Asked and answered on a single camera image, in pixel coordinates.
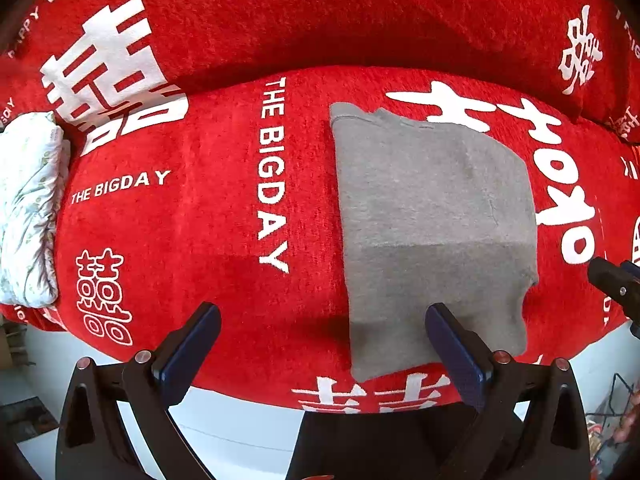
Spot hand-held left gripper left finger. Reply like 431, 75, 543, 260
55, 302, 222, 480

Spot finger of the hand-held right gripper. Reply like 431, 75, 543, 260
587, 257, 640, 321

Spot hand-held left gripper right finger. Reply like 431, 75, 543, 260
425, 302, 592, 480

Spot grey knit sweater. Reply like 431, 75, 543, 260
330, 102, 540, 383

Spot person's black pants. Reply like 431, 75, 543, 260
287, 400, 532, 480

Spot red printed blanket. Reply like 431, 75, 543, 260
0, 0, 640, 415

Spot white quilted bedding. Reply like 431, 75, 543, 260
0, 112, 72, 308

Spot black wire rack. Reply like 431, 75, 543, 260
585, 372, 640, 480

